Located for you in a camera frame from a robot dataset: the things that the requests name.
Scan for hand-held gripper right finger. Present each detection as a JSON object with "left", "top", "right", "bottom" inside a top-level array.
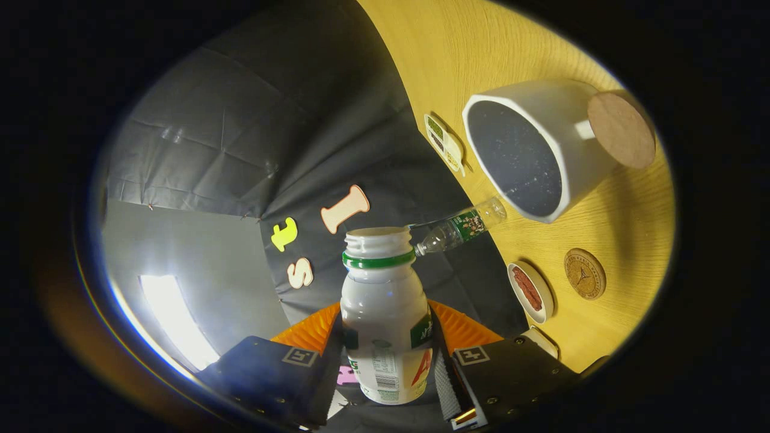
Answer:
[{"left": 428, "top": 299, "right": 608, "bottom": 431}]

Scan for round grey plate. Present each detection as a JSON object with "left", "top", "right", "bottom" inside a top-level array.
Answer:
[{"left": 507, "top": 260, "right": 555, "bottom": 325}]

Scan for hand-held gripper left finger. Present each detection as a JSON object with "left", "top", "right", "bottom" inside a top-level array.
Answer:
[{"left": 196, "top": 301, "right": 345, "bottom": 429}]

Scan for wooden table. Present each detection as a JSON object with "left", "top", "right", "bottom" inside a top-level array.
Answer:
[{"left": 358, "top": 0, "right": 676, "bottom": 373}]

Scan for clear plastic water bottle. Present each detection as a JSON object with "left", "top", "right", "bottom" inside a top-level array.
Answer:
[{"left": 409, "top": 197, "right": 508, "bottom": 257}]

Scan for white cup wooden handle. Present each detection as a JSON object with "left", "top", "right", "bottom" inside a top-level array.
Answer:
[{"left": 462, "top": 79, "right": 657, "bottom": 224}]

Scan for cream toaster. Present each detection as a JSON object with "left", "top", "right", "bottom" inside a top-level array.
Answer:
[{"left": 521, "top": 325, "right": 561, "bottom": 361}]

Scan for round wooden coaster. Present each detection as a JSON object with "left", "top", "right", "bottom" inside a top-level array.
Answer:
[{"left": 564, "top": 248, "right": 607, "bottom": 301}]

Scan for white divided bean dish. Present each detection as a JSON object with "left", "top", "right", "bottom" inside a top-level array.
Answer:
[{"left": 423, "top": 113, "right": 467, "bottom": 177}]

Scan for white juice bottle green ring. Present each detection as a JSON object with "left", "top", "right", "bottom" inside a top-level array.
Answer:
[{"left": 340, "top": 227, "right": 434, "bottom": 405}]

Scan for red sausage slices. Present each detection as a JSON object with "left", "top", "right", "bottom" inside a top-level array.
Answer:
[{"left": 512, "top": 266, "right": 543, "bottom": 312}]

